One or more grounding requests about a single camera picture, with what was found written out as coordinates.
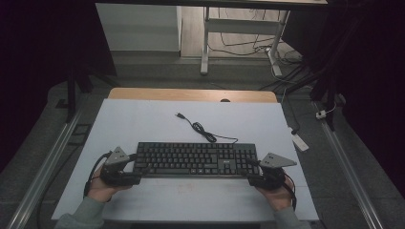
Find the small white adapter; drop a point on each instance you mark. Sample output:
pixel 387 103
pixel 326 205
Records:
pixel 320 114

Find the aluminium floor rail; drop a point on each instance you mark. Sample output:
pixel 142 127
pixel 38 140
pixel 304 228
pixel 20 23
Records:
pixel 347 171
pixel 47 165

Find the white board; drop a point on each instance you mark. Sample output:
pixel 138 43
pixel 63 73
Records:
pixel 143 120

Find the white desk frame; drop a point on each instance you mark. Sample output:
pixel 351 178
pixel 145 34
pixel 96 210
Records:
pixel 242 26

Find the black curtain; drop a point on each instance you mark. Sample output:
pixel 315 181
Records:
pixel 369 79
pixel 38 63

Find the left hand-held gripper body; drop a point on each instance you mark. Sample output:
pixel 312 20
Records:
pixel 119 175

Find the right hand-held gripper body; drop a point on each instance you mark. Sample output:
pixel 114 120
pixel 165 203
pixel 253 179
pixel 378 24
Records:
pixel 270 178

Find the black keyboard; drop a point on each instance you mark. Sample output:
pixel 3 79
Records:
pixel 194 159

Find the white cabinet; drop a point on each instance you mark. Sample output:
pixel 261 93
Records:
pixel 140 28

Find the person's right hand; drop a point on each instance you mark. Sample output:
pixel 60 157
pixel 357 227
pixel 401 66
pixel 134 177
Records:
pixel 277 198

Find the white power strip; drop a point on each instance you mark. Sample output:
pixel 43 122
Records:
pixel 300 142

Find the person's left hand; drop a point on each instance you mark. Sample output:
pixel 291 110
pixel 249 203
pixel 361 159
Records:
pixel 100 191

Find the black metal stand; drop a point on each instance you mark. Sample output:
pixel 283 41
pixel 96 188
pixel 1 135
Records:
pixel 331 105
pixel 71 95

